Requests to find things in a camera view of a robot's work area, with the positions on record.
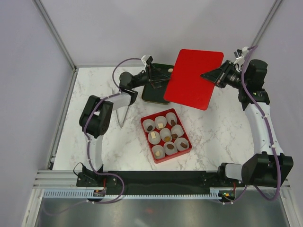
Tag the white slotted cable duct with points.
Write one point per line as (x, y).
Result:
(93, 194)

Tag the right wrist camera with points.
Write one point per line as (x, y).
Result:
(240, 55)

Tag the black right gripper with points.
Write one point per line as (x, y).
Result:
(214, 75)

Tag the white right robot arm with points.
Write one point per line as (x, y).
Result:
(268, 167)

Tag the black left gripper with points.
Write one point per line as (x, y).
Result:
(153, 76)

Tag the dark green tray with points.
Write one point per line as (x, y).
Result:
(155, 95)

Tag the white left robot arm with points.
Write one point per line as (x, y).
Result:
(96, 115)

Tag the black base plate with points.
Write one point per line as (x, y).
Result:
(154, 182)

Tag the white paper cup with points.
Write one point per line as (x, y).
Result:
(177, 129)
(171, 116)
(164, 133)
(160, 149)
(156, 140)
(177, 144)
(160, 119)
(148, 125)
(170, 152)

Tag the red chocolate box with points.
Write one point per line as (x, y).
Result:
(179, 153)

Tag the dark oval chocolate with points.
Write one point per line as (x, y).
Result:
(169, 146)

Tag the metal tongs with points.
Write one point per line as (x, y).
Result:
(121, 114)

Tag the white square chocolate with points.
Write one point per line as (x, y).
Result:
(153, 135)
(160, 126)

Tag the red box lid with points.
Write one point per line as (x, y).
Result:
(186, 86)

